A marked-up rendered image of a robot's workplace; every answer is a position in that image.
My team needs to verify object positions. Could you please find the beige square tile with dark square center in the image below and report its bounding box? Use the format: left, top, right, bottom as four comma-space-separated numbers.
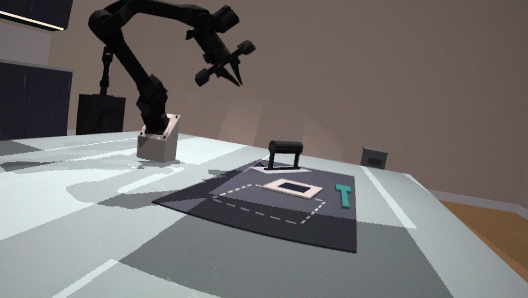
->
263, 179, 323, 199

